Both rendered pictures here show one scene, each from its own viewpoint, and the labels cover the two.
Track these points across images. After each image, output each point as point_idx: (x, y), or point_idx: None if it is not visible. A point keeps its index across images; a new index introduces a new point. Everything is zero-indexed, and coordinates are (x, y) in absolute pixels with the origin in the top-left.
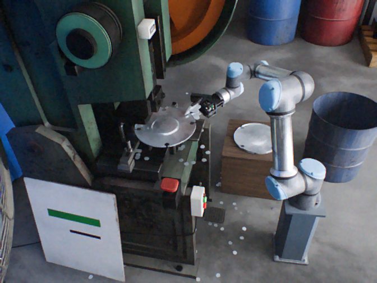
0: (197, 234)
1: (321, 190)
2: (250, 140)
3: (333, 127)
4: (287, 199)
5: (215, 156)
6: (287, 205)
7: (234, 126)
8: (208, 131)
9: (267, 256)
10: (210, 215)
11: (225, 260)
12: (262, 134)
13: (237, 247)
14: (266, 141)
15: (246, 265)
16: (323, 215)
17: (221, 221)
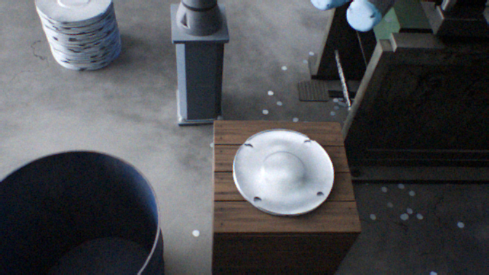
0: (326, 108)
1: (172, 33)
2: (295, 158)
3: (121, 162)
4: (222, 18)
5: (356, 266)
6: (221, 11)
7: (340, 204)
8: (377, 44)
9: (228, 94)
10: (319, 87)
11: (280, 83)
12: (273, 177)
13: (268, 100)
14: (262, 161)
15: (252, 81)
16: (175, 4)
17: (300, 82)
